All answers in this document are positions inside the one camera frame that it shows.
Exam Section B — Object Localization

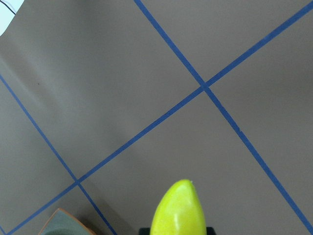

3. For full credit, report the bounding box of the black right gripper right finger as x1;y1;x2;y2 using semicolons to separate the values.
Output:
206;227;215;235

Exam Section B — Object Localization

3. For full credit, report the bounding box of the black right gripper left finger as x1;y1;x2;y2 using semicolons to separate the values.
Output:
138;228;150;235

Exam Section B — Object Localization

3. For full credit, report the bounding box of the grey square plate orange rim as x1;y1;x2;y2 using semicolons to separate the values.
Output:
38;208;96;235

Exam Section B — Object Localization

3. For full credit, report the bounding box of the brown paper table mat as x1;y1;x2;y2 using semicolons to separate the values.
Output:
0;0;313;235

